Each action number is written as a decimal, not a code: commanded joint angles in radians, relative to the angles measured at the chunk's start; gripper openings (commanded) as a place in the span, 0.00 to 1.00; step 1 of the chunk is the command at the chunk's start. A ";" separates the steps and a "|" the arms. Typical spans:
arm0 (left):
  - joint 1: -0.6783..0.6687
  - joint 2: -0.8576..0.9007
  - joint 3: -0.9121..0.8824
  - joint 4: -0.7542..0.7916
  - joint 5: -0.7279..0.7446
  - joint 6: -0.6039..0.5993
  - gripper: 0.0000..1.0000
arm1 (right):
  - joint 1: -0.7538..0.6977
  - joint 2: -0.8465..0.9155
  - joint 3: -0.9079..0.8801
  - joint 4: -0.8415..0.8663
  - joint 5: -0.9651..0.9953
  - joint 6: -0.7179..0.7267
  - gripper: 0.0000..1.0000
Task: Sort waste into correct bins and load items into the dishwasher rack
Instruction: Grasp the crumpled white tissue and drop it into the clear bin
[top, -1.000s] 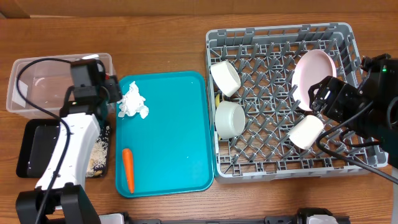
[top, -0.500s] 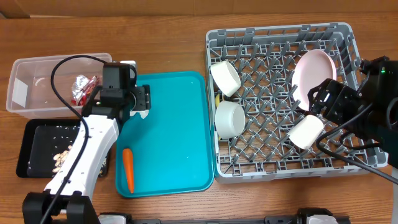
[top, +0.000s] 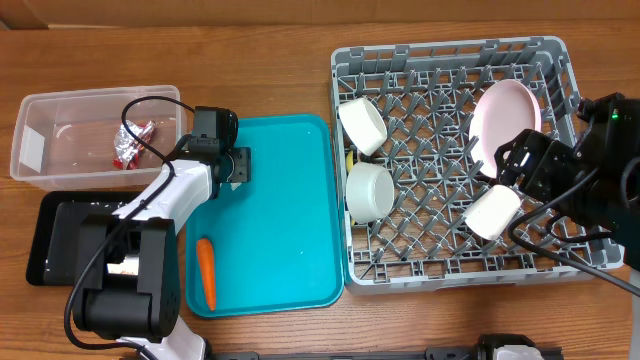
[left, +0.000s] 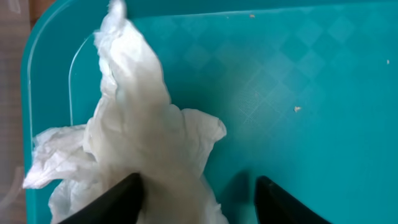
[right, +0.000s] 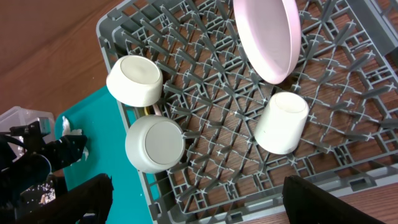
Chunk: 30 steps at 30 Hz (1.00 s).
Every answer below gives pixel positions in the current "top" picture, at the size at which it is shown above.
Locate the clear plastic bin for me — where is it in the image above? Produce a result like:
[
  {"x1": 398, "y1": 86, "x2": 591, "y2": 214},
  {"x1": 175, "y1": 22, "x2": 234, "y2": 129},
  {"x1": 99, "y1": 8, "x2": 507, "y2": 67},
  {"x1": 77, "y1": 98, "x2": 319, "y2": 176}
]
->
[{"x1": 10, "y1": 85, "x2": 187, "y2": 191}]

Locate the yellow plastic spoon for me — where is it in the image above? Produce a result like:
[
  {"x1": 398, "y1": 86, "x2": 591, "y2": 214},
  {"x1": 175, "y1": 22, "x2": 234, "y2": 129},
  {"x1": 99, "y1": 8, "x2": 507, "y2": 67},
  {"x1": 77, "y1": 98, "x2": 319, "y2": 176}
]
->
[{"x1": 345, "y1": 150, "x2": 355, "y2": 172}]

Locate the grey bowl with rice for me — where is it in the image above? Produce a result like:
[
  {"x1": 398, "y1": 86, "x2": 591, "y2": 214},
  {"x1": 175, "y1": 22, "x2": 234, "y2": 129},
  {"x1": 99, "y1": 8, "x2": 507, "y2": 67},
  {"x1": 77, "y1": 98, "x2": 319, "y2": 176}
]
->
[{"x1": 346, "y1": 162, "x2": 395, "y2": 224}]

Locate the grey dishwasher rack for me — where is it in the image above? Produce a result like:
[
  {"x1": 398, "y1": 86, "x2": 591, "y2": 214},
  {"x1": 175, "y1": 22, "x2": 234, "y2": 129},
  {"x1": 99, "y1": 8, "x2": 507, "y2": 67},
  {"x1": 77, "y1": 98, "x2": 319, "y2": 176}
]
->
[{"x1": 331, "y1": 36, "x2": 585, "y2": 295}]

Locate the green bowl with nuts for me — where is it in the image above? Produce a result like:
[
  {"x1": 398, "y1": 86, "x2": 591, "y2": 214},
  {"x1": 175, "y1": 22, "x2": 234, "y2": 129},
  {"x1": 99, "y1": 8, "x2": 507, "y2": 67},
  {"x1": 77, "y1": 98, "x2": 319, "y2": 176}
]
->
[{"x1": 338, "y1": 98, "x2": 387, "y2": 156}]

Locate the white cup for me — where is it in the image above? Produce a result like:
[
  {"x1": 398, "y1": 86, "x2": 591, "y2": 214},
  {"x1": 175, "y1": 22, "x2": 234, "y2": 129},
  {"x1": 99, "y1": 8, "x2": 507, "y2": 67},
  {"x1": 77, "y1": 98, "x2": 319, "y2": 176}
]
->
[{"x1": 463, "y1": 185, "x2": 521, "y2": 240}]

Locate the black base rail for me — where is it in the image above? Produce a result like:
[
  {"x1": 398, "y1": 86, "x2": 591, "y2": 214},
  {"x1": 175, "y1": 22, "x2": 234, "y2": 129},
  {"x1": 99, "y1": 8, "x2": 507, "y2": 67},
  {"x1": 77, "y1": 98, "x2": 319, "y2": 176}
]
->
[{"x1": 205, "y1": 333, "x2": 564, "y2": 360}]

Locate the red snack wrapper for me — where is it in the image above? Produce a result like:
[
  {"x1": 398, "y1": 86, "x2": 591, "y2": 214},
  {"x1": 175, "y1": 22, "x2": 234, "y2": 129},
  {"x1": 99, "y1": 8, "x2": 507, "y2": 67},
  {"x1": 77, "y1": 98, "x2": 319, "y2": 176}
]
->
[{"x1": 113, "y1": 120, "x2": 157, "y2": 170}]

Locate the black plastic tray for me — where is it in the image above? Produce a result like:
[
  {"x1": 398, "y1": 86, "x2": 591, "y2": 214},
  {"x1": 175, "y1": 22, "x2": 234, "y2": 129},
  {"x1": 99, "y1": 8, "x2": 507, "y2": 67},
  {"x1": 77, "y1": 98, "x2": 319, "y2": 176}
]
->
[{"x1": 25, "y1": 191, "x2": 138, "y2": 286}]

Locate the teal plastic tray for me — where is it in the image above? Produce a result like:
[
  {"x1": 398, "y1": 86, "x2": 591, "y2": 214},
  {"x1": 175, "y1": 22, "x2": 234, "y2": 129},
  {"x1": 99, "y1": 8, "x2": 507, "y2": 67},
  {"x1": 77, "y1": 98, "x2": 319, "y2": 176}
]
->
[{"x1": 185, "y1": 114, "x2": 344, "y2": 318}]

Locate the orange carrot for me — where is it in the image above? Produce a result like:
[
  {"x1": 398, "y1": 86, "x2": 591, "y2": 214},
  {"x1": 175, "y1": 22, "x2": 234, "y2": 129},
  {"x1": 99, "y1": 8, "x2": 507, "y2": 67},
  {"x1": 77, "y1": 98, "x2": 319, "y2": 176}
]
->
[{"x1": 196, "y1": 238, "x2": 216, "y2": 311}]

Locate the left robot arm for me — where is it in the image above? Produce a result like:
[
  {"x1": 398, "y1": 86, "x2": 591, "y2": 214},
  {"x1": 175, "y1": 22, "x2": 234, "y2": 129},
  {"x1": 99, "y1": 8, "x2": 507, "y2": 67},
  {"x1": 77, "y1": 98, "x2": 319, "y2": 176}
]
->
[{"x1": 64, "y1": 147, "x2": 251, "y2": 359}]

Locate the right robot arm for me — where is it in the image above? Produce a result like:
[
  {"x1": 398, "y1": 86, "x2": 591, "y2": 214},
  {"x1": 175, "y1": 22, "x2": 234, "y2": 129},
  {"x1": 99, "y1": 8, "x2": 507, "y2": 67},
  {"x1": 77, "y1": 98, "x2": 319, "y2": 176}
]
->
[{"x1": 494, "y1": 93, "x2": 639, "y2": 295}]

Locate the pink round plate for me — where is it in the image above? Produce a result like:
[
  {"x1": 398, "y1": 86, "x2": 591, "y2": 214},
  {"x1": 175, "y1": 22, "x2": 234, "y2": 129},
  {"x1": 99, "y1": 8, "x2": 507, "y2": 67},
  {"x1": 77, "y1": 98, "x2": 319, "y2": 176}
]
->
[{"x1": 468, "y1": 79, "x2": 541, "y2": 178}]

